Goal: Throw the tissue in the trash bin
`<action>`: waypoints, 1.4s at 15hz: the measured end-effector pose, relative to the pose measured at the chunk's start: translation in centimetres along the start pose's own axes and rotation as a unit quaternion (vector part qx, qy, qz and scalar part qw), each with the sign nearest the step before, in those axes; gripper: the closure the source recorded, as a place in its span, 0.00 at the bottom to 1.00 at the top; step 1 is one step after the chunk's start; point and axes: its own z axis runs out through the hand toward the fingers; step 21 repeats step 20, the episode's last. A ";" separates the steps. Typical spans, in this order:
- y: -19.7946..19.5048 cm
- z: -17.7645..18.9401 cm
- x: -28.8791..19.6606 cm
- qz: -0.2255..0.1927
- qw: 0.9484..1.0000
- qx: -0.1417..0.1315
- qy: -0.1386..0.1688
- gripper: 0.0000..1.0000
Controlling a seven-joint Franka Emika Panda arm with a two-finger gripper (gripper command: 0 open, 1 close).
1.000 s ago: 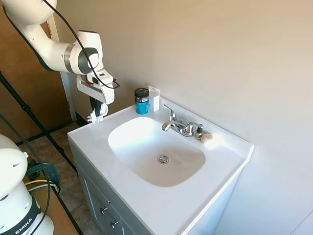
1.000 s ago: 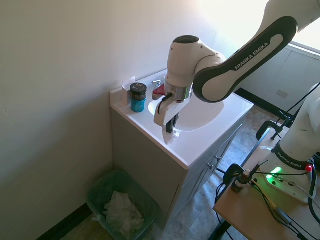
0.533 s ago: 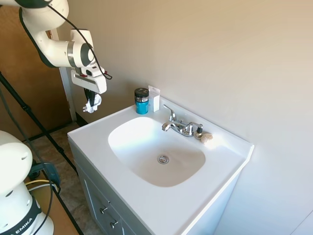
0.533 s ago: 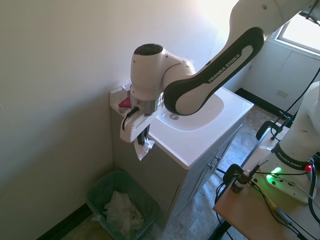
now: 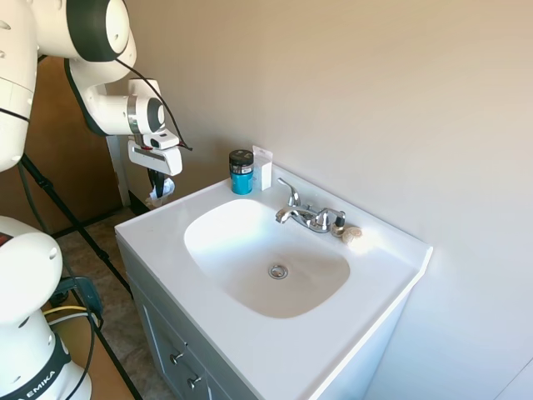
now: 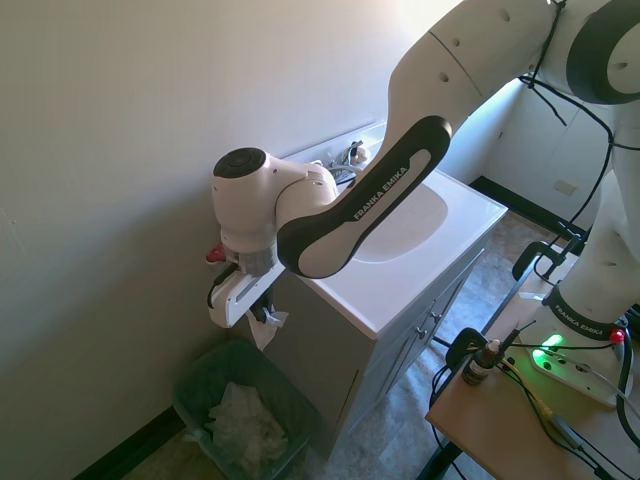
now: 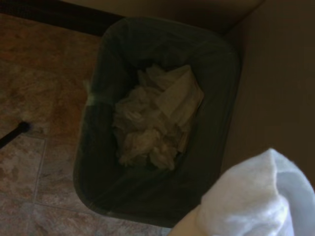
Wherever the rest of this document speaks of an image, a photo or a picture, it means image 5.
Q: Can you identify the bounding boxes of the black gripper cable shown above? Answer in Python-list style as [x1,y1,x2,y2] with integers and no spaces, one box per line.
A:
[113,57,194,153]

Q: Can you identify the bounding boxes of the blue jar black lid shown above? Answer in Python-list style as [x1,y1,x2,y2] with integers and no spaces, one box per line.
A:
[227,148,256,196]

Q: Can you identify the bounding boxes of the yellow cable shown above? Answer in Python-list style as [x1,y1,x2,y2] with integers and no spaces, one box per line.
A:
[42,305,91,325]

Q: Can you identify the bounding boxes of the black tripod stand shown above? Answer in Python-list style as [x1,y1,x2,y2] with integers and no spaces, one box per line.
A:
[15,152,143,400]

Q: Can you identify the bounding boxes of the black table clamp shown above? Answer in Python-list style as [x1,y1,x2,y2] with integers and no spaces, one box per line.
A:
[52,276,105,318]

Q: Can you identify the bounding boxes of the brown wooden door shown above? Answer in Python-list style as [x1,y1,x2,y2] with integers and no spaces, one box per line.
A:
[0,55,122,235]

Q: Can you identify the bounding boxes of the wooden table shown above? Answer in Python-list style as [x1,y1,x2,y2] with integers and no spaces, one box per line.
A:
[48,315,141,400]

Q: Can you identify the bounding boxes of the white plastic box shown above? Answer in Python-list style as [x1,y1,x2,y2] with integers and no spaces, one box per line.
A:
[251,144,274,193]

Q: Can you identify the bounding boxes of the beige seashell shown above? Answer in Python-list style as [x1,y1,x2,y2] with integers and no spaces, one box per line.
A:
[341,225,364,244]

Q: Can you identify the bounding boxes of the grey vanity cabinet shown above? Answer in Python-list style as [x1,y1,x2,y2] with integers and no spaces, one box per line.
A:
[117,238,411,400]

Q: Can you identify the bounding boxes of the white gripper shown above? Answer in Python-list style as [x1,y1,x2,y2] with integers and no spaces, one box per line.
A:
[127,139,184,198]

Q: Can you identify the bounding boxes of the white sink countertop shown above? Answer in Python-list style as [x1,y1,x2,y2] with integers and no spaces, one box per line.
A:
[113,163,435,399]

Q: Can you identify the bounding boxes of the chrome two-handle faucet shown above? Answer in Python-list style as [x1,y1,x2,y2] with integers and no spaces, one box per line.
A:
[274,177,347,234]

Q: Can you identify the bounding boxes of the small dark-capped bottle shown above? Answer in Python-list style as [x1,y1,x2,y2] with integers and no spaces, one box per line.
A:
[331,210,348,238]

